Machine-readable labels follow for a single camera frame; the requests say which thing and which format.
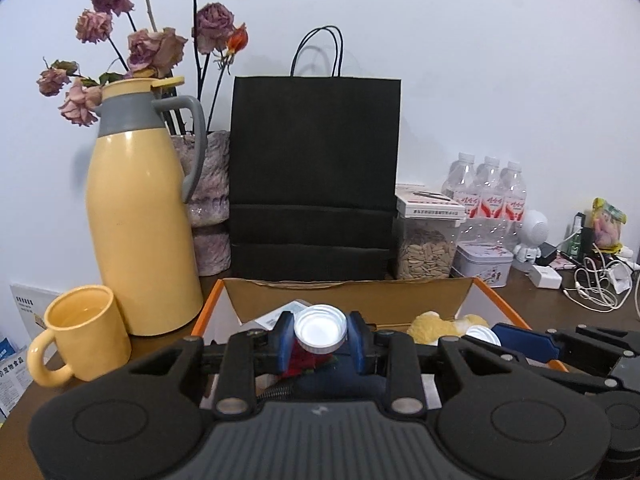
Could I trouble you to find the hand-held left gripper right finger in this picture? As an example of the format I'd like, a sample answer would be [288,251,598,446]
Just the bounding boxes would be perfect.
[346,310,531,416]

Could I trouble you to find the dried rose bouquet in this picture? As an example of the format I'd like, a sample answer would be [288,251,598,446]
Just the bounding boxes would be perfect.
[36,0,249,127]

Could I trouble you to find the pink textured vase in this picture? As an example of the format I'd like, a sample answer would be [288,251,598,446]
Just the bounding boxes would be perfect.
[170,130,232,277]

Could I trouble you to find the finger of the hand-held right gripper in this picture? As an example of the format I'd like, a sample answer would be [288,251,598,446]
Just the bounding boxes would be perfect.
[504,351,619,394]
[491,321,559,362]

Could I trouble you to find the printed tin box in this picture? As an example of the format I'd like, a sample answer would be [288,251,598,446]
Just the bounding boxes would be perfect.
[450,241,515,288]

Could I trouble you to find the plush cat toy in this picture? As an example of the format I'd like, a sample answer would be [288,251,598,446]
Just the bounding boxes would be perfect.
[406,311,491,346]

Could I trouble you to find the navy blue pouch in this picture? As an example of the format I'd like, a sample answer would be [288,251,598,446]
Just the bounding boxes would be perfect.
[295,360,391,401]

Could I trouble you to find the white ridged jar lid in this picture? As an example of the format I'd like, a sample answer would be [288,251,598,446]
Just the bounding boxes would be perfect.
[293,304,348,354]

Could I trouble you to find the clear seed container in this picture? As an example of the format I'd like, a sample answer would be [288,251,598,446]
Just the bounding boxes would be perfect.
[395,183,467,280]

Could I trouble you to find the white charger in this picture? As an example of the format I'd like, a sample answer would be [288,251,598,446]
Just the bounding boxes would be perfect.
[530,263,562,289]

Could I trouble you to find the large white ridged lid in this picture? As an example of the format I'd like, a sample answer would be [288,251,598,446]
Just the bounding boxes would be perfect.
[465,325,502,347]

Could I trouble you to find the blue white packet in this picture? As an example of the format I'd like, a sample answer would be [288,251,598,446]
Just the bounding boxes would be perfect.
[0,332,33,418]

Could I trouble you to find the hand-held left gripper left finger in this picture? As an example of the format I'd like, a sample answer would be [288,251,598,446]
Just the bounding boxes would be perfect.
[127,310,297,420]

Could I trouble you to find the yellow thermos jug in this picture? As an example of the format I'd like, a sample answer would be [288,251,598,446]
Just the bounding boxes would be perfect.
[86,77,208,337]

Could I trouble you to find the tangled white cables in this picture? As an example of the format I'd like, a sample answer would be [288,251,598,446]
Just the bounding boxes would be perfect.
[562,250,640,313]

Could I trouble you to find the black paper bag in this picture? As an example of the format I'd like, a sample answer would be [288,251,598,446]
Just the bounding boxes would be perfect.
[229,25,402,281]

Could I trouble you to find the yellow mug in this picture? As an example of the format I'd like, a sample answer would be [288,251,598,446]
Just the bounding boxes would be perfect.
[27,285,132,387]

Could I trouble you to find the white robot figure speaker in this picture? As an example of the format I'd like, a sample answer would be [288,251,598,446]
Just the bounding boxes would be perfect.
[512,209,550,263]

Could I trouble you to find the red cardboard box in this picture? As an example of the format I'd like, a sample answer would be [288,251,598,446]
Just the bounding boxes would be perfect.
[190,277,571,411]

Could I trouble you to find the yellow snack packet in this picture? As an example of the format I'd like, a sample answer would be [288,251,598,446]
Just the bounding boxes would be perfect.
[591,197,628,253]

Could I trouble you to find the red crinkled item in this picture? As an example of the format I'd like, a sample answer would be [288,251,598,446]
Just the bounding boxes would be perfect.
[287,342,337,377]

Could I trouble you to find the black green device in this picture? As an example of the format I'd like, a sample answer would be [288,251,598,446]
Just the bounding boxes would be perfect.
[570,212,593,261]

